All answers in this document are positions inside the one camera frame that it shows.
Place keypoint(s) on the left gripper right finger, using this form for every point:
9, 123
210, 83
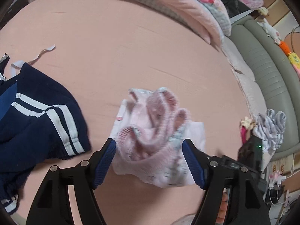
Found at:
208, 210

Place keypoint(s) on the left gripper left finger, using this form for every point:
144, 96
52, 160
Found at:
85, 179

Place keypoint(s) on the pink cartoon pajama pants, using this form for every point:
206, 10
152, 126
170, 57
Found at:
149, 130

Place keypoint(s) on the pile of folded clothes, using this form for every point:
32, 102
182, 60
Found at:
270, 128

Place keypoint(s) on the person right hand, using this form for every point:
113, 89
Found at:
222, 210

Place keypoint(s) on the fluffy cartoon pajama leg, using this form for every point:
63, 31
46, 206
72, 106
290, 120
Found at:
185, 220

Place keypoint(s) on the navy striped garment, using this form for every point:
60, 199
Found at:
40, 120

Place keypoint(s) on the green bed headboard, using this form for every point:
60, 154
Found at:
274, 75

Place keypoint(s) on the beige pillow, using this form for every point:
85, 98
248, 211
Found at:
245, 78

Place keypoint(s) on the plush toys on headboard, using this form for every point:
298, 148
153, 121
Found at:
275, 35

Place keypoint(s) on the pink bed sheet mattress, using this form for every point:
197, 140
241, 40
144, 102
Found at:
99, 49

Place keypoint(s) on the pink folded quilt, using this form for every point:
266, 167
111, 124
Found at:
207, 18

